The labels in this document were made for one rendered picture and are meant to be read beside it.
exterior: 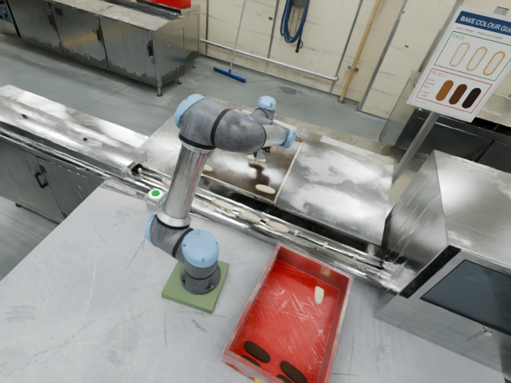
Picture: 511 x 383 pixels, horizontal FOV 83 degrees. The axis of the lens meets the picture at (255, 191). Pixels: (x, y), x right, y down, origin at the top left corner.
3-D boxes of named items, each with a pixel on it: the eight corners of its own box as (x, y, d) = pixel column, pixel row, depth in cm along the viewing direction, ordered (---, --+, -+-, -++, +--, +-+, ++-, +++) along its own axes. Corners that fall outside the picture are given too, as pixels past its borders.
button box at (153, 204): (145, 212, 136) (142, 195, 129) (155, 201, 142) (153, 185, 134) (160, 218, 135) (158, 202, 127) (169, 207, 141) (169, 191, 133)
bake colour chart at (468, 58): (406, 103, 153) (459, 5, 122) (406, 102, 153) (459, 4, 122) (471, 122, 147) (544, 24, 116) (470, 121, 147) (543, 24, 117)
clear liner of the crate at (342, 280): (216, 362, 92) (217, 352, 85) (273, 252, 126) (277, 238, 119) (315, 422, 85) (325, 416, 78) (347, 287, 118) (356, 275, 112)
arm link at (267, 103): (253, 101, 120) (264, 92, 124) (252, 122, 129) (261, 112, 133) (270, 109, 118) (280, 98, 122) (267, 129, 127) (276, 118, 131)
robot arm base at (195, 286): (214, 299, 104) (215, 288, 97) (173, 289, 104) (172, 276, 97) (224, 262, 114) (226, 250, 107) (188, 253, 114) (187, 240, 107)
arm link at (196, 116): (171, 266, 96) (222, 109, 75) (137, 243, 99) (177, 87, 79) (192, 251, 106) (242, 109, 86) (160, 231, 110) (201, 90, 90)
